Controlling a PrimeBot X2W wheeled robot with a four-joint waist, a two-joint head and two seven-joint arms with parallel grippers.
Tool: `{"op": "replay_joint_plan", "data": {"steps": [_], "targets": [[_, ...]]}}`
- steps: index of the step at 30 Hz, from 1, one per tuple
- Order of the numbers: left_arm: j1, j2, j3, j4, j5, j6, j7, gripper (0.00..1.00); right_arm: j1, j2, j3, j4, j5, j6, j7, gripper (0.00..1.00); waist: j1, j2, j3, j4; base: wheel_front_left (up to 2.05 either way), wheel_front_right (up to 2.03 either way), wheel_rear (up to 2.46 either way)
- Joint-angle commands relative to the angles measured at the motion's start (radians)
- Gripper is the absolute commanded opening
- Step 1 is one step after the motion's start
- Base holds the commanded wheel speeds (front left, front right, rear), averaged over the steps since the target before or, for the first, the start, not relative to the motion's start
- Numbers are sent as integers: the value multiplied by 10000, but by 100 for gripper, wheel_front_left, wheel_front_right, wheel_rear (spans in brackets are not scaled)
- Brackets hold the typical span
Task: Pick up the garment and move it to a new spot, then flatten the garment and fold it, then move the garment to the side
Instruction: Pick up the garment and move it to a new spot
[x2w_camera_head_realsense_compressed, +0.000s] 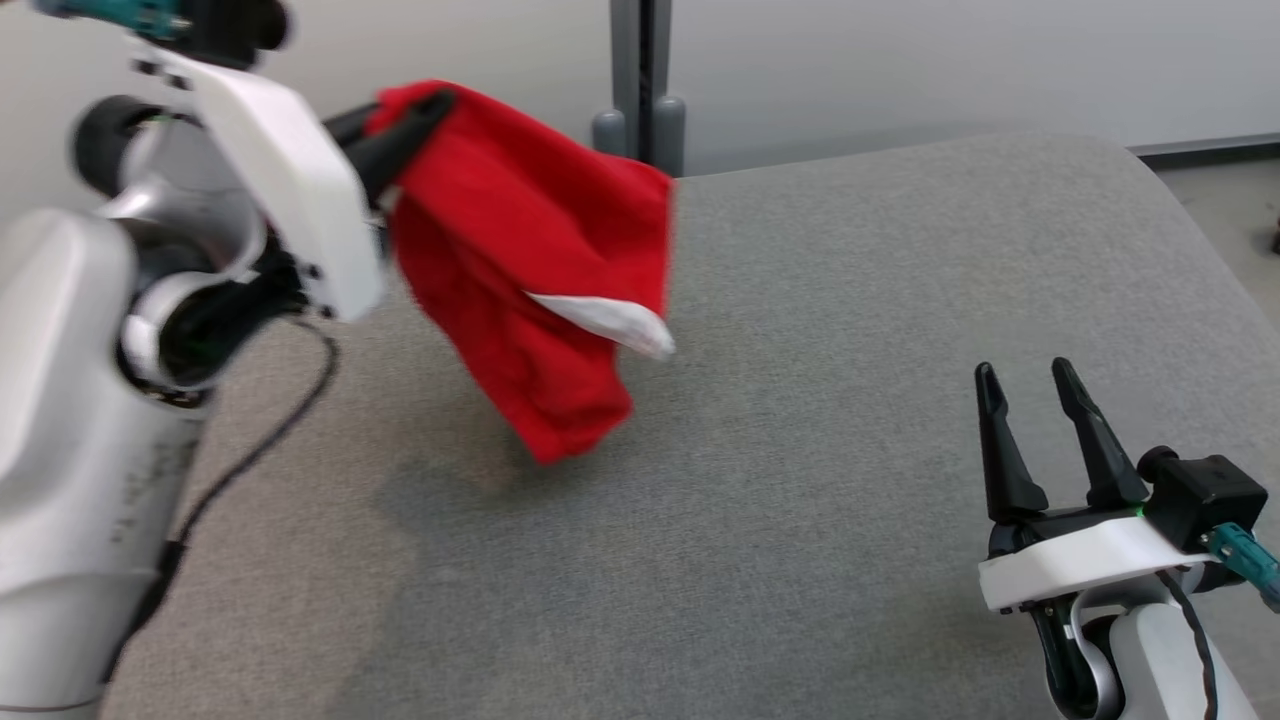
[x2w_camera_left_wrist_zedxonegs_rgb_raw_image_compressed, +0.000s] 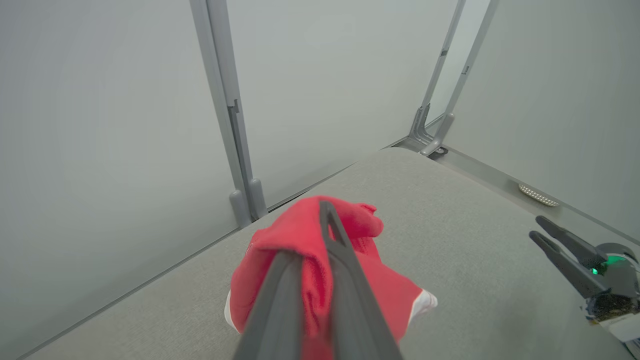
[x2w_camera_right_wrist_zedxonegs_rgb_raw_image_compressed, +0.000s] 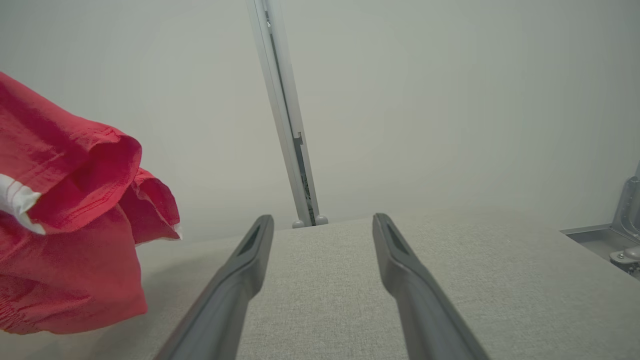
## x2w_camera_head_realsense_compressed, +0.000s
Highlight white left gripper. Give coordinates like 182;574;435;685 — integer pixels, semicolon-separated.
130;40;456;323

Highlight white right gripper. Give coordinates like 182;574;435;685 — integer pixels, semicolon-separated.
974;357;1216;613

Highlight red shorts with white stripe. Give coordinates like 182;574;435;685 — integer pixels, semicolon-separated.
365;80;679;466

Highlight teal right camera cable plug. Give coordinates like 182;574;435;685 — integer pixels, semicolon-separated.
1203;523;1280;611

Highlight teal camera cable plug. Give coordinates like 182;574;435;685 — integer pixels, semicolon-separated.
1203;523;1280;611
35;0;193;41

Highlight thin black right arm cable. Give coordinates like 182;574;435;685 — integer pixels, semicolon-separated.
1155;570;1219;720

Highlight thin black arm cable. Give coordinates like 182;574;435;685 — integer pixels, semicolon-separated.
1155;570;1219;720
100;315;341;691

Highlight grey partition post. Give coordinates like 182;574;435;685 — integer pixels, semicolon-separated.
590;0;688;179

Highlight teal left camera cable plug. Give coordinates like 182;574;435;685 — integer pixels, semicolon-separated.
35;0;193;41

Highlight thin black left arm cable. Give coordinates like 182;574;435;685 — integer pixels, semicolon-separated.
100;315;341;691

